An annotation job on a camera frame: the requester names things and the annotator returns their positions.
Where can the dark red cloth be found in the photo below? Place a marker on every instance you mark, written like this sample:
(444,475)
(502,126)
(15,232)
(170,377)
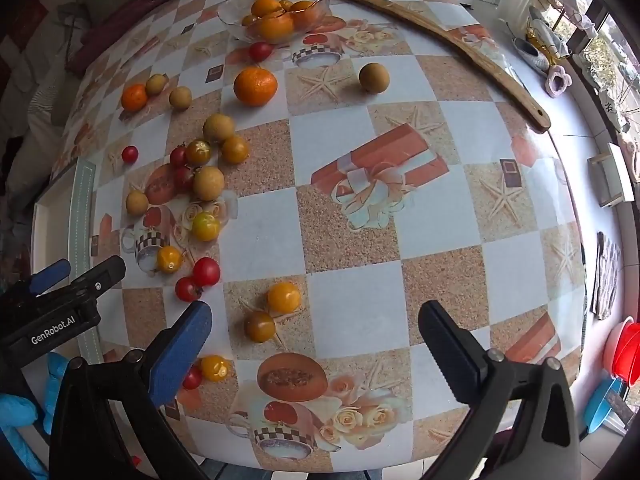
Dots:
(130,20)

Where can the long wooden back scratcher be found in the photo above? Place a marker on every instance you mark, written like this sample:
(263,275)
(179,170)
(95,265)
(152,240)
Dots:
(532,115)

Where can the brownish cherry tomato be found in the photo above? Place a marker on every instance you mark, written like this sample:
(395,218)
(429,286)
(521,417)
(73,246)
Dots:
(199,151)
(259,326)

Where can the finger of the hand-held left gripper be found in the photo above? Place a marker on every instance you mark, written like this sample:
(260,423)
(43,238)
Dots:
(100,277)
(50,275)

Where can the blue plastic basin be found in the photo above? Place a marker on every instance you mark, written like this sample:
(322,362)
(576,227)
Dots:
(600,407)

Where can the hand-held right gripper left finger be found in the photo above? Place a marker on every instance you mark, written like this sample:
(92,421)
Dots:
(182,345)

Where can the person's left hand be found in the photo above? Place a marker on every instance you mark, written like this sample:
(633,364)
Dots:
(20,415)

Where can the white wooden stool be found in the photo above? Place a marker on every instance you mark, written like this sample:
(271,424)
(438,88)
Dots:
(612,175)

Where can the clear glass bowl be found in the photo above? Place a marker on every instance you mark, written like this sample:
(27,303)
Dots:
(232,12)

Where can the silver shoe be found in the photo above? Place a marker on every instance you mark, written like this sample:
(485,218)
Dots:
(535,55)

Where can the pink slipper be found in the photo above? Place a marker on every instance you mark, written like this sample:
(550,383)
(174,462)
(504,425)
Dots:
(557,84)

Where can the red plastic basin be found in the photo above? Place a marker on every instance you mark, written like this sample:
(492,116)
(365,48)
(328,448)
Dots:
(631,352)

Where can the checkered printed tablecloth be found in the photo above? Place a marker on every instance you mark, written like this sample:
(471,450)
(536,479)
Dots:
(350,240)

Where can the white cardboard box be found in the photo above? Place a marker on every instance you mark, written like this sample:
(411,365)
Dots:
(82,200)

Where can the striped rag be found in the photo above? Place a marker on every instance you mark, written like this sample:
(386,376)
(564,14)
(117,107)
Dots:
(606,282)

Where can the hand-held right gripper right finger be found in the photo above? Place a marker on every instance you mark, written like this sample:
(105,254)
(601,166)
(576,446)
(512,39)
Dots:
(452,355)

